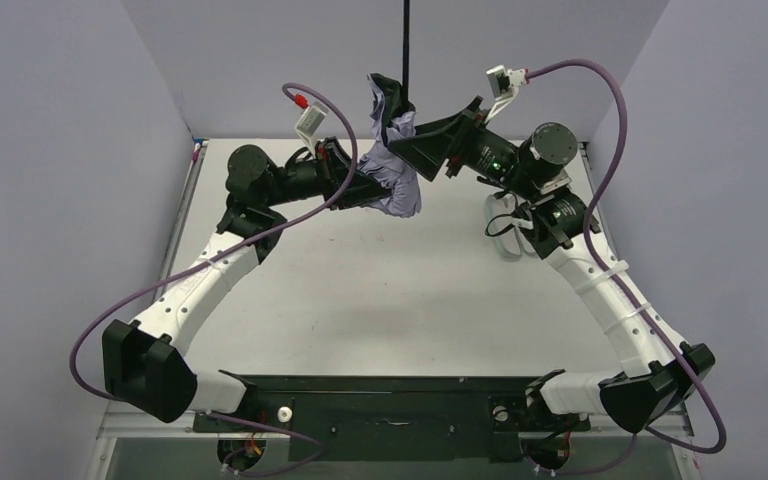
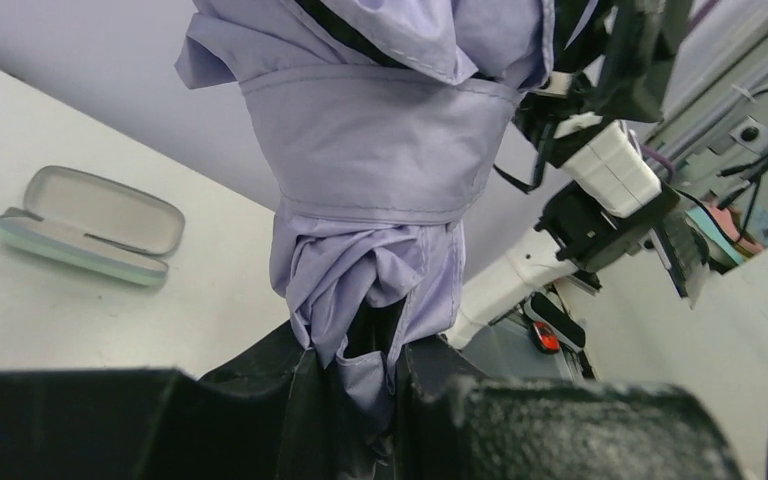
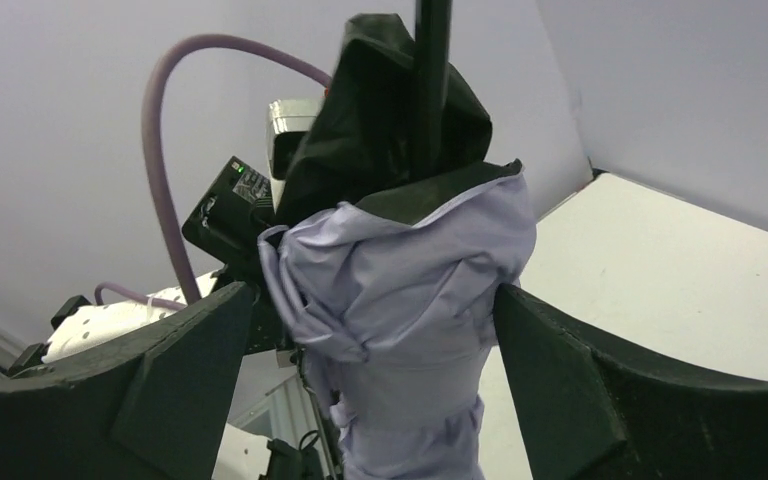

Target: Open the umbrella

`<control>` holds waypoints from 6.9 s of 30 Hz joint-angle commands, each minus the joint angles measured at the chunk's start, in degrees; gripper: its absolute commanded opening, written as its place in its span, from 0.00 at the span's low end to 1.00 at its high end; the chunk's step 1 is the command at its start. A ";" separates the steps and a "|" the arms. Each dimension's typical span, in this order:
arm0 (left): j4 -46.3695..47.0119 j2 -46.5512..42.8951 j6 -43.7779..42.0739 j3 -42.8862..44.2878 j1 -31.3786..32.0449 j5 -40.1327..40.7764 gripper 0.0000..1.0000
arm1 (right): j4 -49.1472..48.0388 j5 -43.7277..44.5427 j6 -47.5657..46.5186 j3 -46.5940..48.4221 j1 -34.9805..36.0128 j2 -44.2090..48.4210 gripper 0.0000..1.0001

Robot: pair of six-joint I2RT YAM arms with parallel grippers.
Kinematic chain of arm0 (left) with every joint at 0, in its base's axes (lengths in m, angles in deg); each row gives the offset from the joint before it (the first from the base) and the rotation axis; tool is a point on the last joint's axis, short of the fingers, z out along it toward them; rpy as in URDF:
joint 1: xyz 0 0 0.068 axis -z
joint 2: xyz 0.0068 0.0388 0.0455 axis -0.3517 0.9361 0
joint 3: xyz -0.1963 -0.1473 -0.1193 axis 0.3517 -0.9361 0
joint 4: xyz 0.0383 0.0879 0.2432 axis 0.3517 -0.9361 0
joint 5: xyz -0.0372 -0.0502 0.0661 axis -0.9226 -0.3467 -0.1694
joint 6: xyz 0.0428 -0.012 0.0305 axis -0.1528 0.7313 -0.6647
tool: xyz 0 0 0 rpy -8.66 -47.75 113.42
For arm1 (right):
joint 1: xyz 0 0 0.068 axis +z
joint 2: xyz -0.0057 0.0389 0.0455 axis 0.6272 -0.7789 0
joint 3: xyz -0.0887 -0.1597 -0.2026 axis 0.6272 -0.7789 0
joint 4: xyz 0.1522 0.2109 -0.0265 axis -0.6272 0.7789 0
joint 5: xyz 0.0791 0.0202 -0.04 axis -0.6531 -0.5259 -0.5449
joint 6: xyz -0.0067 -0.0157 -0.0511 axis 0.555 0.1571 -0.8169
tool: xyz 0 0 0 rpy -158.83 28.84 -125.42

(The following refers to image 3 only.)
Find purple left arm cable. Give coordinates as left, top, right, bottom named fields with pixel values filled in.
left=94, top=34, right=334, bottom=313

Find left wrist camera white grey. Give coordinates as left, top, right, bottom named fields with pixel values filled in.
left=266, top=98, right=322, bottom=209

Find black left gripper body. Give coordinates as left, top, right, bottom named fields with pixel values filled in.
left=181, top=157, right=292, bottom=355

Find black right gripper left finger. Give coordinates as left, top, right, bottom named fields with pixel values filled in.
left=0, top=283, right=253, bottom=479

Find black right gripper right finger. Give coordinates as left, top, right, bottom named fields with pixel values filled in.
left=493, top=285, right=768, bottom=479

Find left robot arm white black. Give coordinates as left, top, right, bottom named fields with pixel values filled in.
left=41, top=157, right=342, bottom=479

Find lilac black umbrella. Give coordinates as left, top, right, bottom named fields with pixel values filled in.
left=258, top=13, right=536, bottom=479

